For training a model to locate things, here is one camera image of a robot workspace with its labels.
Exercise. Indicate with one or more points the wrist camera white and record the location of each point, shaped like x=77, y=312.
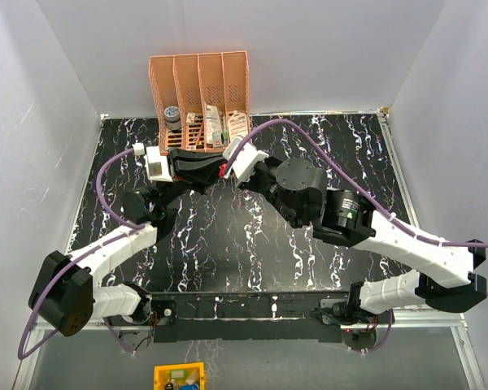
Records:
x=157, y=166
x=243, y=166

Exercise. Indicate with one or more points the orange desk file organizer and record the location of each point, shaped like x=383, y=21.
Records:
x=190, y=81

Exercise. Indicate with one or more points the round tin jar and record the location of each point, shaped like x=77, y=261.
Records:
x=172, y=116

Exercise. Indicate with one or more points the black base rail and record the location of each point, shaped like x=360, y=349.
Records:
x=186, y=316

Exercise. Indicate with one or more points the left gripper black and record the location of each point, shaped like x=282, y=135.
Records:
x=194, y=171

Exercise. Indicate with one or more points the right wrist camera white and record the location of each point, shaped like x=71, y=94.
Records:
x=243, y=166

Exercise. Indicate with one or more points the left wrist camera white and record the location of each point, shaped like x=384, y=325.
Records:
x=157, y=166

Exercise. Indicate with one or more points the small card box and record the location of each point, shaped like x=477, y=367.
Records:
x=190, y=118

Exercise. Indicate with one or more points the white label pouch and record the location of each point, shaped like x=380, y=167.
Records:
x=237, y=124

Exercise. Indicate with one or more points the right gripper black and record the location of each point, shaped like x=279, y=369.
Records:
x=251, y=181

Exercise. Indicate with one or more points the red handled keyring holder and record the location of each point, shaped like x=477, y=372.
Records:
x=224, y=171

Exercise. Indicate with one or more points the pencil in organizer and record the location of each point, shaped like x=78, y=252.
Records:
x=200, y=134

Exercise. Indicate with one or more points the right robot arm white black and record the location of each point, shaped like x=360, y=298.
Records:
x=442, y=278

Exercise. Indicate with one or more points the white tube package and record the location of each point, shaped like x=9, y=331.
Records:
x=212, y=126

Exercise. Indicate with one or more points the yellow box with parts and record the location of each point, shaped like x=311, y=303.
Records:
x=182, y=376

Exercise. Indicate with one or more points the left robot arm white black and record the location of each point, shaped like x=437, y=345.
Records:
x=68, y=291

